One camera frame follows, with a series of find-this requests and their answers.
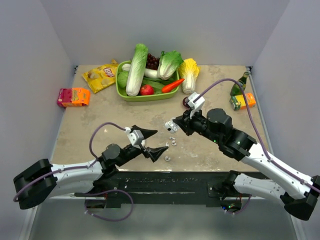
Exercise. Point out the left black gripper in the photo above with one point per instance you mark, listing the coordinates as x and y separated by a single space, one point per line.
153 153

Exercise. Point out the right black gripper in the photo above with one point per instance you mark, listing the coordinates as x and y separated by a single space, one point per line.
185 122

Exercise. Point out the white gold-rimmed charging case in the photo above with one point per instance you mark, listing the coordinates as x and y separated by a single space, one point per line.
171 126

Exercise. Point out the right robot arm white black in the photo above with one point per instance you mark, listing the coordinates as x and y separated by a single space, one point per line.
297 192

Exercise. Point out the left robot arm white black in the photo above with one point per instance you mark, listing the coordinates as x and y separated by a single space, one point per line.
44 180

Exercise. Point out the purple onion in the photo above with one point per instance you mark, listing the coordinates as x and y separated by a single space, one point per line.
185 103

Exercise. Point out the green plastic tray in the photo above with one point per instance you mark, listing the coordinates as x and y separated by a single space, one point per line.
141 98

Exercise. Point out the orange carrot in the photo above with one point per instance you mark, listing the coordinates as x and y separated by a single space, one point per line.
169 87

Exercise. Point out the green leafy vegetable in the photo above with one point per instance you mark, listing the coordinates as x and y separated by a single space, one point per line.
157 84

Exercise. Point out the red apple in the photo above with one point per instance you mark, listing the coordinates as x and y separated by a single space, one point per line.
146 90

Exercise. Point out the yellow cabbage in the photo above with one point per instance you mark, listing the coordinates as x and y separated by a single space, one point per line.
189 71

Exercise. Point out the white radish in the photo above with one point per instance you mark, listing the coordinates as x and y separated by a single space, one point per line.
149 73

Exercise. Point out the long napa cabbage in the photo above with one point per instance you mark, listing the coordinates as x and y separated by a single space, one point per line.
137 70

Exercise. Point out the green lettuce head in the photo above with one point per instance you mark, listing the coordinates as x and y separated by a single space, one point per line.
169 62

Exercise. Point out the orange green juice carton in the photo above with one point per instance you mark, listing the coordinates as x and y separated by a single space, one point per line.
239 102

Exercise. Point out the green glass bottle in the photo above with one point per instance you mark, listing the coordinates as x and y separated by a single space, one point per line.
240 85

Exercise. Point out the dark purple grapes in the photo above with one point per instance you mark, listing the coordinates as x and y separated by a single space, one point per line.
152 62

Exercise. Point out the green round vegetable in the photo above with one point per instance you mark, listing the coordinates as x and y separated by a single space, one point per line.
122 79

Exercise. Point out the yellow Lays chips bag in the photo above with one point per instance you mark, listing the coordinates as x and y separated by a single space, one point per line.
101 77

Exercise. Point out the pink orange snack box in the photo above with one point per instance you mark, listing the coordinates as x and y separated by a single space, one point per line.
73 97

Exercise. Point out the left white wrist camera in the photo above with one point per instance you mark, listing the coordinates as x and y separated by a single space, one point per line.
135 137

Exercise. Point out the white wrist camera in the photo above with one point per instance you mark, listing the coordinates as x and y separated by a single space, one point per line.
135 137
195 103

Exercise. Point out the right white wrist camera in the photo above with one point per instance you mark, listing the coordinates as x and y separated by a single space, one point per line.
195 103

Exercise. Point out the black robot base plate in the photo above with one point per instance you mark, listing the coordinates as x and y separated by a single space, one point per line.
163 188

